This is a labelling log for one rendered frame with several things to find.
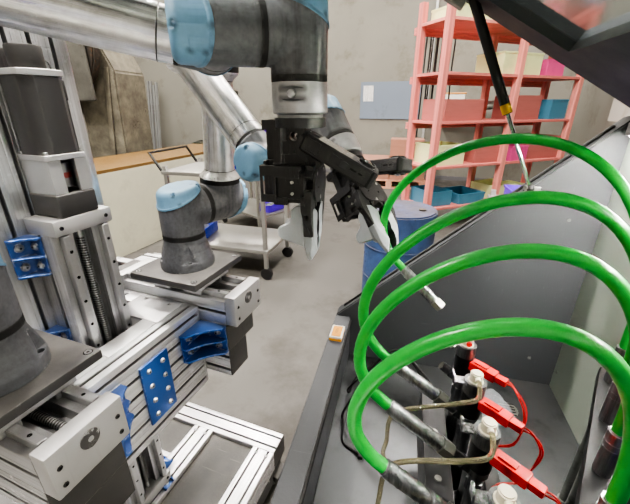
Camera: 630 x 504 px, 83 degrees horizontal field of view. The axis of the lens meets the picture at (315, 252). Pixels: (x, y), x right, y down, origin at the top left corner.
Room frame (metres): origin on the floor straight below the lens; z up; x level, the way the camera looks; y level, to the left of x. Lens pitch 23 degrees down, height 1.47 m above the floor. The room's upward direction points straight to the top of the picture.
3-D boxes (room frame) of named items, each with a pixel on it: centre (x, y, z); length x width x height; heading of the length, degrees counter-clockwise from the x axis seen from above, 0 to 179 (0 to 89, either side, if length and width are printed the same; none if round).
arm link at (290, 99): (0.52, 0.02, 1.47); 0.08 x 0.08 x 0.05
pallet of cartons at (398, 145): (7.06, -1.46, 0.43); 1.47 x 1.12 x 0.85; 69
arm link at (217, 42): (0.51, 0.12, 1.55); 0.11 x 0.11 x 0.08; 18
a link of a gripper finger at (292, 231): (0.51, 0.03, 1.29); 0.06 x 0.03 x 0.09; 76
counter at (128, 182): (4.51, 2.02, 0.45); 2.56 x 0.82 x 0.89; 159
